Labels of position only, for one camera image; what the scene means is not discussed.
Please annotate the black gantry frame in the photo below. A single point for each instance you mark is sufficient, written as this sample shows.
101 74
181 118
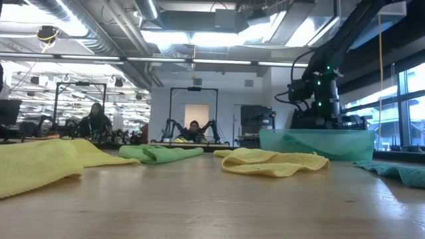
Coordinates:
194 88
81 83

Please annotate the pale pink door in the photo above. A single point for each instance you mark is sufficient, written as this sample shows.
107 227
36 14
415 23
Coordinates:
196 111

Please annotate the teal microfiber towel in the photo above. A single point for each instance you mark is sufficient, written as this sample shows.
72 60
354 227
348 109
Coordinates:
405 174

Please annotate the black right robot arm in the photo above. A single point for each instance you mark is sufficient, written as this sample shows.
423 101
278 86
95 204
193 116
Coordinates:
327 86

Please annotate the long ceiling light strip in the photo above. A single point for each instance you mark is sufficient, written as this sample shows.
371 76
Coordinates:
216 62

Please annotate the grey wall speaker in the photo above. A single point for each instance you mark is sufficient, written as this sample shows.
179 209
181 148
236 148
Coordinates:
249 83
197 82

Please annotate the teal translucent plastic bin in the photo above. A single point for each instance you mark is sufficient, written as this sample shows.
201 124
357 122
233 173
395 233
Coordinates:
358 146

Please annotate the black perforated panel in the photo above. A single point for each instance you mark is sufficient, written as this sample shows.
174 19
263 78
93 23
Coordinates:
357 126

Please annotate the black background robot arm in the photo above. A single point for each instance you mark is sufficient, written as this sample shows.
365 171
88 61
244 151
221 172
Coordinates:
171 129
214 131

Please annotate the dark monitor screen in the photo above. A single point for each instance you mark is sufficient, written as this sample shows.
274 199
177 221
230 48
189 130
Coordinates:
10 113

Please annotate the grey ceiling box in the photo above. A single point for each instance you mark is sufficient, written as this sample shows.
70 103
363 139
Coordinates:
225 18

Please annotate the yellow microfiber towel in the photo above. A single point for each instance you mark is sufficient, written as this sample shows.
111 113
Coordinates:
272 164
40 166

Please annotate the background wooden table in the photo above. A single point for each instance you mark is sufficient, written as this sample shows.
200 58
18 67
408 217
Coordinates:
199 144

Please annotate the silver ventilation duct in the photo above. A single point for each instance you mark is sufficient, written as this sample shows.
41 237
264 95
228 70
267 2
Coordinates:
147 8
96 43

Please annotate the lime green microfiber towel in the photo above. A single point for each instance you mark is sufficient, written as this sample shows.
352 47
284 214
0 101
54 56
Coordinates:
156 154

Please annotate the person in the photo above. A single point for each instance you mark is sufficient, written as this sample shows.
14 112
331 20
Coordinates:
194 132
95 123

